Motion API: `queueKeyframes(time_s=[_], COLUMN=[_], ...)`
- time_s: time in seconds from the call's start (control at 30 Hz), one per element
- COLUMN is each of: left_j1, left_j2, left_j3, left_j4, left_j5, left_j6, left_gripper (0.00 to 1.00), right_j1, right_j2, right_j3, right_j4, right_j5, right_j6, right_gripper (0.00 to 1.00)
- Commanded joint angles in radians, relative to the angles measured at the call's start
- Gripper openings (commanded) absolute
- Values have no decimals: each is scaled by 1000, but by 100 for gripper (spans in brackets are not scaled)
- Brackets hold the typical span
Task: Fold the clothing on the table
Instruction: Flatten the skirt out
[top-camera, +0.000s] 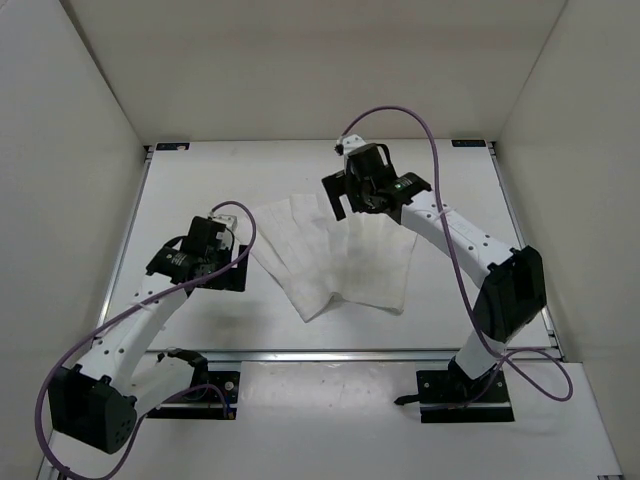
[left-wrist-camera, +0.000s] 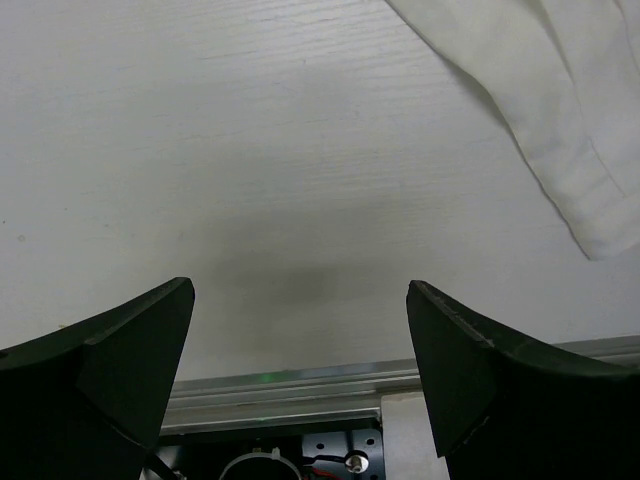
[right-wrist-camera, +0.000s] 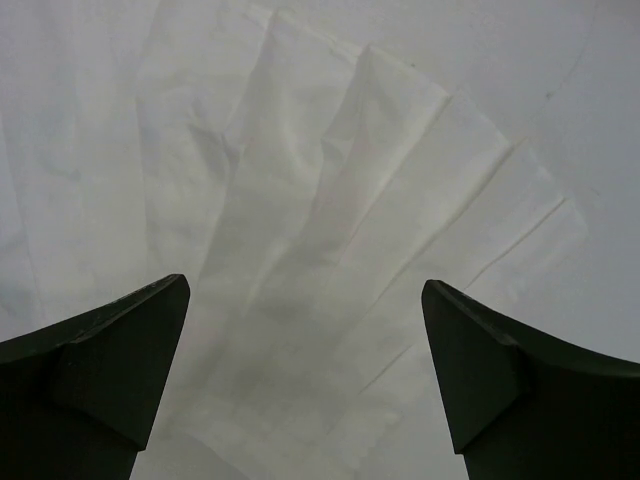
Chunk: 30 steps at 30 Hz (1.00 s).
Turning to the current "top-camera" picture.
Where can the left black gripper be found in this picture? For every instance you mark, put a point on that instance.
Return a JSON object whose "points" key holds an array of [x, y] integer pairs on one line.
{"points": [[235, 279]]}

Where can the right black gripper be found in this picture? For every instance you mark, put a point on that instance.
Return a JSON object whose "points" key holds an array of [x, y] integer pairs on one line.
{"points": [[339, 185]]}

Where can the white pleated skirt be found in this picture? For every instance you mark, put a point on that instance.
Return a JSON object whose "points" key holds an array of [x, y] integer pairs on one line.
{"points": [[316, 259]]}

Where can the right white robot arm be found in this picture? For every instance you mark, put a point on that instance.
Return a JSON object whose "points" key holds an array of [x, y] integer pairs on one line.
{"points": [[510, 280]]}

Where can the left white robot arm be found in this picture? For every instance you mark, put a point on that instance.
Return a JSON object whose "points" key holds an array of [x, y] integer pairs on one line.
{"points": [[99, 400]]}

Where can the right blue corner label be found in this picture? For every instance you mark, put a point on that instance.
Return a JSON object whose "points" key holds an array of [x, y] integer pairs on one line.
{"points": [[468, 143]]}

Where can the blue corner label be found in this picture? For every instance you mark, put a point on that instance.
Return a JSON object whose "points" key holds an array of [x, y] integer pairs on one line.
{"points": [[172, 146], [468, 143]]}

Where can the left blue corner label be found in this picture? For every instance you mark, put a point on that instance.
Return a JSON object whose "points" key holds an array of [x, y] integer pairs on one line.
{"points": [[172, 146]]}

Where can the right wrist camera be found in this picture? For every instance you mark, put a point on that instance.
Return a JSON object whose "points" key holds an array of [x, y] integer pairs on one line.
{"points": [[346, 144]]}

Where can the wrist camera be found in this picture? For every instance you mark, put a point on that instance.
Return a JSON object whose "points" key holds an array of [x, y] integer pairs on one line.
{"points": [[346, 144], [229, 221]]}

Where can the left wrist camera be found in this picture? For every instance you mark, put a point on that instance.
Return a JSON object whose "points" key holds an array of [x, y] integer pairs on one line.
{"points": [[229, 221]]}

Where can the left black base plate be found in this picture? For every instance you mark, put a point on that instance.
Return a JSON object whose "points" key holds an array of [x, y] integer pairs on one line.
{"points": [[219, 403]]}

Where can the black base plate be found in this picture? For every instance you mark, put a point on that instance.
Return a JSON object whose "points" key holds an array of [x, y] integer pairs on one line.
{"points": [[440, 401], [219, 403]]}

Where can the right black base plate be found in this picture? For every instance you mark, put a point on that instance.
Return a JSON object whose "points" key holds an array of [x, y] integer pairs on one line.
{"points": [[440, 401]]}

